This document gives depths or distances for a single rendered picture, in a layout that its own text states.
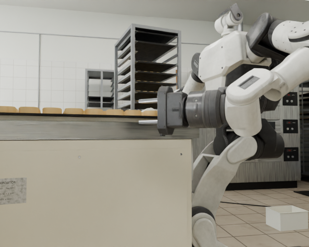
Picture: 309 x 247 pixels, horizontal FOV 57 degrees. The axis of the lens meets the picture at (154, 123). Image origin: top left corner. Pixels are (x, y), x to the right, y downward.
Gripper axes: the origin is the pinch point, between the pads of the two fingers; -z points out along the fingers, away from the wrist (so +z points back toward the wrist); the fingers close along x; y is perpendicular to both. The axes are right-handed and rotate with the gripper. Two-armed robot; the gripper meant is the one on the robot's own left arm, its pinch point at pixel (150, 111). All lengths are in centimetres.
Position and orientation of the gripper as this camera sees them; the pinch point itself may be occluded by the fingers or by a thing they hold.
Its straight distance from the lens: 73.1
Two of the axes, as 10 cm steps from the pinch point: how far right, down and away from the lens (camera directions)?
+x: 0.0, -10.0, 0.4
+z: 9.1, -0.2, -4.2
